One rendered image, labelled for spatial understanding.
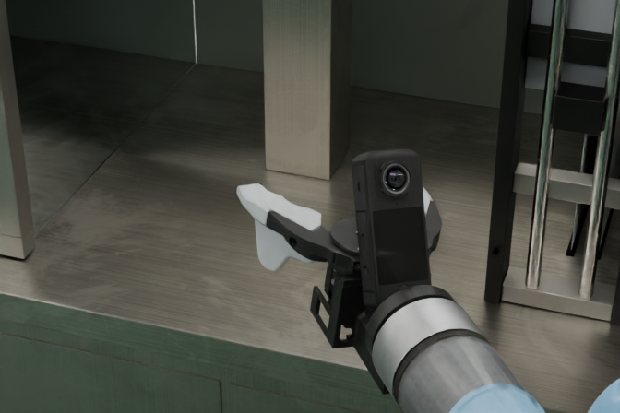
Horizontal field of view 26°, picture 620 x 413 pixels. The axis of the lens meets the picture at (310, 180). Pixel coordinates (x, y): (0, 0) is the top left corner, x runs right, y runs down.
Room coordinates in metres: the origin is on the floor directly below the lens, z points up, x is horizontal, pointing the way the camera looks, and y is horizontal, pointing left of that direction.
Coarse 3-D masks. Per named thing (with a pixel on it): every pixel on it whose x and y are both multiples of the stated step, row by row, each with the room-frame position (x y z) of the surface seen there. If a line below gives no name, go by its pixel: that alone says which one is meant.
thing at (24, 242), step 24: (0, 0) 1.33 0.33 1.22; (0, 24) 1.32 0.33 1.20; (0, 48) 1.32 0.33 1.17; (0, 72) 1.31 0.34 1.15; (0, 96) 1.31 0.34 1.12; (0, 120) 1.31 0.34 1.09; (0, 144) 1.31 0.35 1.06; (0, 168) 1.32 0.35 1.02; (24, 168) 1.33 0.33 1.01; (0, 192) 1.32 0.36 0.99; (24, 192) 1.33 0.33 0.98; (0, 216) 1.32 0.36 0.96; (24, 216) 1.32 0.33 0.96; (0, 240) 1.32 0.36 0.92; (24, 240) 1.32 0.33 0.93
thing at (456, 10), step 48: (240, 0) 1.82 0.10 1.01; (384, 0) 1.75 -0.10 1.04; (432, 0) 1.73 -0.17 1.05; (480, 0) 1.71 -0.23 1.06; (240, 48) 1.82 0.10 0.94; (384, 48) 1.75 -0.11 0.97; (432, 48) 1.73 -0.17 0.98; (480, 48) 1.71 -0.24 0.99; (432, 96) 1.73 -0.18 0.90; (480, 96) 1.70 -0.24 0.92; (528, 96) 1.68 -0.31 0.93
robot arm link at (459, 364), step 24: (432, 336) 0.71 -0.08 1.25; (456, 336) 0.70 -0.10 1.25; (480, 336) 0.71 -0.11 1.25; (408, 360) 0.70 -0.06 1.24; (432, 360) 0.69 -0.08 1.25; (456, 360) 0.68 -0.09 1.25; (480, 360) 0.68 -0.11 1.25; (408, 384) 0.68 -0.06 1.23; (432, 384) 0.67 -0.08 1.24; (456, 384) 0.66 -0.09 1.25; (480, 384) 0.66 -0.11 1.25; (504, 384) 0.66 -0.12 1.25; (408, 408) 0.68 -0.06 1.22; (432, 408) 0.65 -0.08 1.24; (456, 408) 0.64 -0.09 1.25; (480, 408) 0.64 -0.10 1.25; (504, 408) 0.63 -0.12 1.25; (528, 408) 0.64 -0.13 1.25
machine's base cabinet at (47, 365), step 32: (0, 320) 1.28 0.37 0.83; (0, 352) 1.28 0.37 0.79; (32, 352) 1.27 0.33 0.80; (64, 352) 1.25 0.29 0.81; (96, 352) 1.24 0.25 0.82; (128, 352) 1.23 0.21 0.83; (0, 384) 1.29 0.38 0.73; (32, 384) 1.27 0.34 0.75; (64, 384) 1.26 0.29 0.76; (96, 384) 1.24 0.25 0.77; (128, 384) 1.23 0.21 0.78; (160, 384) 1.22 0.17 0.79; (192, 384) 1.20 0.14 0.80; (224, 384) 1.19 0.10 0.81; (256, 384) 1.18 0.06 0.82; (288, 384) 1.17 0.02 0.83
